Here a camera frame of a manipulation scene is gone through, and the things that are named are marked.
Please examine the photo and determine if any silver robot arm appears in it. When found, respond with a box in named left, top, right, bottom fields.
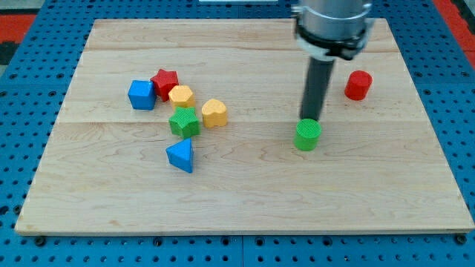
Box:
left=291, top=0, right=375, bottom=62

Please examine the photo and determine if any yellow hexagon block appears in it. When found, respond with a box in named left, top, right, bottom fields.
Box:
left=168, top=85, right=195, bottom=110

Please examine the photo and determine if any yellow heart block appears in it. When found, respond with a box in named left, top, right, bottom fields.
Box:
left=201, top=99, right=228, bottom=128

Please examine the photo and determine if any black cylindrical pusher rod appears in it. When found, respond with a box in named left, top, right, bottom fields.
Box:
left=300, top=58, right=334, bottom=121

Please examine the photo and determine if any green star block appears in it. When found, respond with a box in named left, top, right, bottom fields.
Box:
left=168, top=107, right=200, bottom=139

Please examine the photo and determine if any red cylinder block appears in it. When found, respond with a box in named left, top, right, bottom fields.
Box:
left=344, top=70, right=373, bottom=101

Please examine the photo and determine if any red star block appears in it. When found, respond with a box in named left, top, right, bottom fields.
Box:
left=150, top=69, right=179, bottom=102

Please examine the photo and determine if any green cylinder block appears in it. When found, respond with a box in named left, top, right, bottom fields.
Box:
left=293, top=119, right=322, bottom=151

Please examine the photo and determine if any blue cube block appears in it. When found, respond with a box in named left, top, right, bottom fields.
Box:
left=128, top=80, right=157, bottom=111

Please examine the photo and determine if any wooden board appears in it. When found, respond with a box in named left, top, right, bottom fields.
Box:
left=15, top=19, right=474, bottom=236

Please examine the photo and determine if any blue triangle block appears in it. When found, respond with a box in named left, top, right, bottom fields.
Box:
left=166, top=138, right=194, bottom=173

